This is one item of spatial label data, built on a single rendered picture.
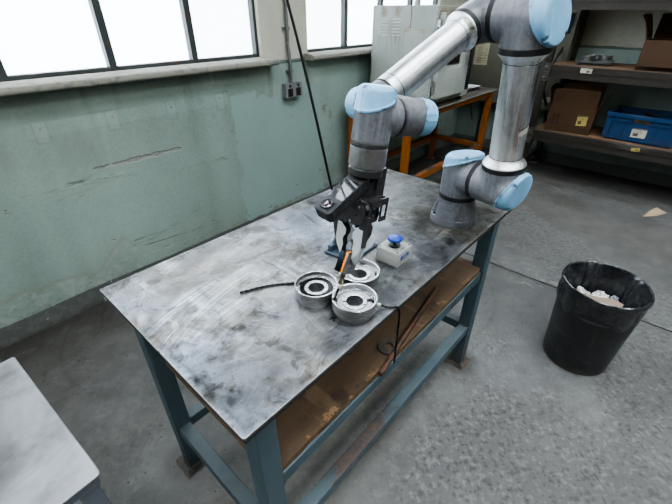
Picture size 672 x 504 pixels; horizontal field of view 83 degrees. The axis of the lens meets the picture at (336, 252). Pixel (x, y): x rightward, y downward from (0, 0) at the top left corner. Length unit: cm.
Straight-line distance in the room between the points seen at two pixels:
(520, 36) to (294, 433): 104
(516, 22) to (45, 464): 130
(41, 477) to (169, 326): 33
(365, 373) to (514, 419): 87
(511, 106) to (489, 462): 122
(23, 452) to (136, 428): 86
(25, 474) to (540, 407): 169
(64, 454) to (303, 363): 48
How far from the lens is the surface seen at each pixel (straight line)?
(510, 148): 113
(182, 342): 89
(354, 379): 109
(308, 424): 101
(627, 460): 192
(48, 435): 102
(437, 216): 129
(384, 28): 321
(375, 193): 81
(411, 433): 167
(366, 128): 74
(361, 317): 85
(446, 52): 103
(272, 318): 89
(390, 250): 104
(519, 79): 108
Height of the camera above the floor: 139
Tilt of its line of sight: 32 degrees down
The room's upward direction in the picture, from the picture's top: straight up
